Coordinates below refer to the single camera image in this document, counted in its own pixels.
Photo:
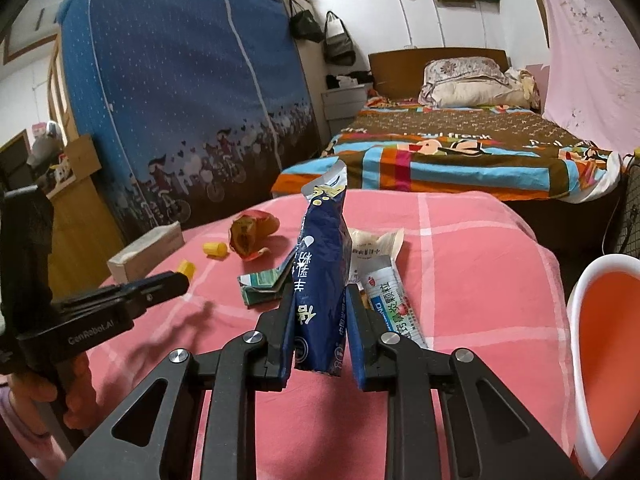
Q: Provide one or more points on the yellow bottle cap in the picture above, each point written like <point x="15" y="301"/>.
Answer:
<point x="187" y="267"/>
<point x="214" y="250"/>

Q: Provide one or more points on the white tissue box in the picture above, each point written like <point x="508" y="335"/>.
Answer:
<point x="145" y="252"/>

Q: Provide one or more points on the flattened green carton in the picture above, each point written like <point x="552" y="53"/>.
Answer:
<point x="260" y="284"/>

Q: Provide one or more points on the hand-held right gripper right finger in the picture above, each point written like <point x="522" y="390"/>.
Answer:
<point x="356" y="345"/>

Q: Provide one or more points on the white nightstand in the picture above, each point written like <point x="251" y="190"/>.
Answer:
<point x="345" y="107"/>

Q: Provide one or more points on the wooden cabinet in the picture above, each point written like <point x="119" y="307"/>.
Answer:
<point x="80" y="210"/>

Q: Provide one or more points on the crumpled white wrapper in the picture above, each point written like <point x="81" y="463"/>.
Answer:
<point x="372" y="249"/>

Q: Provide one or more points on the person's left hand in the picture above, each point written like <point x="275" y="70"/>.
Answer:
<point x="82" y="395"/>

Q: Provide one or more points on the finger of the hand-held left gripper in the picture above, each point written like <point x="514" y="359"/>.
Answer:
<point x="155" y="292"/>

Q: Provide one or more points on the person's left forearm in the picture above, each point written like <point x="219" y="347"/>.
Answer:
<point x="25" y="440"/>

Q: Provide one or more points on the colourful cartoon bedspread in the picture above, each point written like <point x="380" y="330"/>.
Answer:
<point x="450" y="150"/>

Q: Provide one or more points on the orange basin with white rim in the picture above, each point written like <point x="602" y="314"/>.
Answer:
<point x="612" y="350"/>

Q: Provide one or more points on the black items on nightstand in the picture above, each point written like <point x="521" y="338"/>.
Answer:
<point x="350" y="79"/>

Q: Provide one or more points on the pink plaid blanket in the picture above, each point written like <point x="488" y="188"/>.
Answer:
<point x="475" y="285"/>

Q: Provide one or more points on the dark blue snack bag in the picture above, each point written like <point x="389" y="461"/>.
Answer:
<point x="320" y="260"/>

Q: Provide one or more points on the small black handbag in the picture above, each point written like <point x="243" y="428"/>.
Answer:
<point x="306" y="25"/>

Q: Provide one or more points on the beige bundled cloth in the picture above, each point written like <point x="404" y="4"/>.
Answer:
<point x="527" y="87"/>

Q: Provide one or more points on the white green medicine packet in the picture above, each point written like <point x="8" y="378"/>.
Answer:
<point x="395" y="305"/>

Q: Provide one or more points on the pink floral hanging sheet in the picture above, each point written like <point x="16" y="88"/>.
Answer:
<point x="590" y="60"/>

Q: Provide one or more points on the wooden bed headboard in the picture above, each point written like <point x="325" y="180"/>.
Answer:
<point x="395" y="70"/>

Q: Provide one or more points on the red yellow crumpled wrapper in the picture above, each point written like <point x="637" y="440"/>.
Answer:
<point x="250" y="235"/>

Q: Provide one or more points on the black grey shoulder bag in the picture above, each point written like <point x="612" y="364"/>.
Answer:
<point x="339" y="45"/>

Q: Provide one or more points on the blue printed wardrobe cover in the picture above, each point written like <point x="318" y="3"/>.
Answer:
<point x="175" y="100"/>

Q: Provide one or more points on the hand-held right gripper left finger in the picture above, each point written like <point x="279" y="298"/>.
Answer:
<point x="287" y="345"/>

